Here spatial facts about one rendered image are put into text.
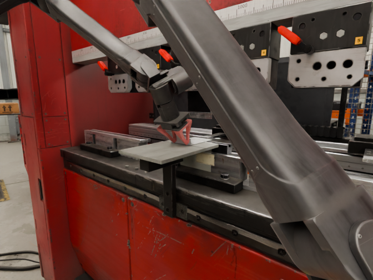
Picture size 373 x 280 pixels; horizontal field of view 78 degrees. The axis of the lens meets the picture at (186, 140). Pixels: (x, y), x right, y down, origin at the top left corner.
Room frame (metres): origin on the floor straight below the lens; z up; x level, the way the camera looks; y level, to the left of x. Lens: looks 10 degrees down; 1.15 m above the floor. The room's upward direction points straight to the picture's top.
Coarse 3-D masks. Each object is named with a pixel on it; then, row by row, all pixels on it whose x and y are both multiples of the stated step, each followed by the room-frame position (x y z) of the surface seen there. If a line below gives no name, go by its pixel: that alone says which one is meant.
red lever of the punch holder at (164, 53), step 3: (159, 51) 0.82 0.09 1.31; (162, 51) 0.82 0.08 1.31; (165, 51) 0.82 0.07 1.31; (162, 54) 0.81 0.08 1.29; (165, 54) 0.81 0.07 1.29; (168, 54) 0.81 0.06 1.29; (165, 57) 0.80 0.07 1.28; (168, 57) 0.80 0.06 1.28; (171, 57) 0.81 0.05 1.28; (165, 60) 0.81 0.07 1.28; (168, 60) 0.80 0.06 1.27; (171, 60) 0.80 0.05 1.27; (171, 63) 0.80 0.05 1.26; (174, 63) 0.78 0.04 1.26; (177, 63) 0.79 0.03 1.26; (171, 66) 0.78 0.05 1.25; (174, 66) 0.78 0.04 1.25; (177, 66) 0.79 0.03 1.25
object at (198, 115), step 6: (192, 96) 0.82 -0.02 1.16; (198, 96) 0.80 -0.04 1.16; (192, 102) 0.82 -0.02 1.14; (198, 102) 0.80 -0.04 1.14; (204, 102) 0.79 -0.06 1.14; (192, 108) 0.82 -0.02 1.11; (198, 108) 0.80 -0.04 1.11; (204, 108) 0.79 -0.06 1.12; (192, 114) 0.83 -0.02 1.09; (198, 114) 0.82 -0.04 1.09; (204, 114) 0.80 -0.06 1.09; (210, 114) 0.78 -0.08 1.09
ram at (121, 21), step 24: (72, 0) 1.29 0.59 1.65; (96, 0) 1.14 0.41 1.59; (120, 0) 1.02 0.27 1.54; (216, 0) 0.73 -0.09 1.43; (240, 0) 0.68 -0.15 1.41; (312, 0) 0.56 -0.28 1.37; (336, 0) 0.53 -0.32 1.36; (360, 0) 0.51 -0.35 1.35; (120, 24) 1.03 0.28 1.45; (144, 24) 0.93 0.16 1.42; (240, 24) 0.68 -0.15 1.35; (288, 24) 0.65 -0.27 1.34; (72, 48) 1.32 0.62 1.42
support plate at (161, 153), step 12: (156, 144) 0.73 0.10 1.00; (168, 144) 0.73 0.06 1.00; (180, 144) 0.73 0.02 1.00; (204, 144) 0.73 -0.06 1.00; (216, 144) 0.73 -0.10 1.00; (132, 156) 0.61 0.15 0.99; (144, 156) 0.58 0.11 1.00; (156, 156) 0.58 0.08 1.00; (168, 156) 0.58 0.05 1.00; (180, 156) 0.59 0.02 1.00
